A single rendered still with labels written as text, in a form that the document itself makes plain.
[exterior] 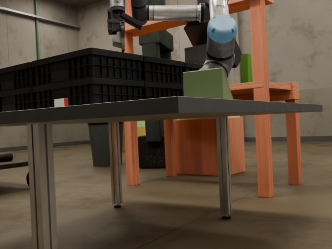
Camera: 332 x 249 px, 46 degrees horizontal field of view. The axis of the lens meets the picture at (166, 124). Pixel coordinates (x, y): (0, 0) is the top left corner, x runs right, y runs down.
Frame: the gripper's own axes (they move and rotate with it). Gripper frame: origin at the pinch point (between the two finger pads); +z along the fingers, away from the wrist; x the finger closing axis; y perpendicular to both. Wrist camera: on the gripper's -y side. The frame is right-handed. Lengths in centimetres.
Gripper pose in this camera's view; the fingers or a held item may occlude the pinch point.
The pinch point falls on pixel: (123, 49)
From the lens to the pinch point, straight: 193.3
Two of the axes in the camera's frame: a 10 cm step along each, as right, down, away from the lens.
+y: -9.9, 0.4, -1.1
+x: 1.0, -1.1, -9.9
